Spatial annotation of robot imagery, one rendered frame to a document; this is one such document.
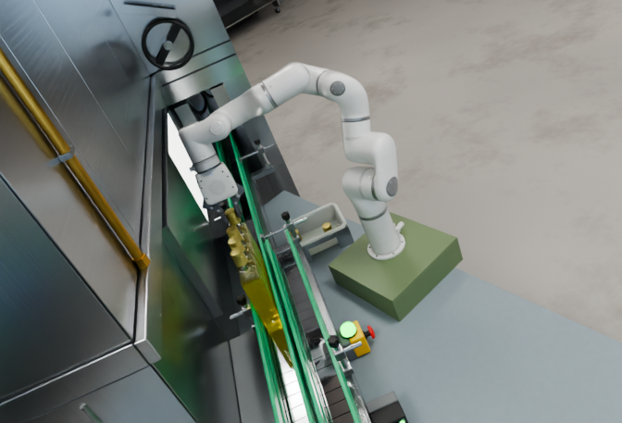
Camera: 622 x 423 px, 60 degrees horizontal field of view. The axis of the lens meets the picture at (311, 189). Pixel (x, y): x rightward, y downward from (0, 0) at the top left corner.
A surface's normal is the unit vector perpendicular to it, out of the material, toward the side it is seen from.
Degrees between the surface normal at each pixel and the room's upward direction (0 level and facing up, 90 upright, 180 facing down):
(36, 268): 90
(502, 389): 0
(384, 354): 0
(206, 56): 90
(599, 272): 0
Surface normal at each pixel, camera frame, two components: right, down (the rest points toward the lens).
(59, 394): 0.23, 0.47
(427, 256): -0.36, -0.78
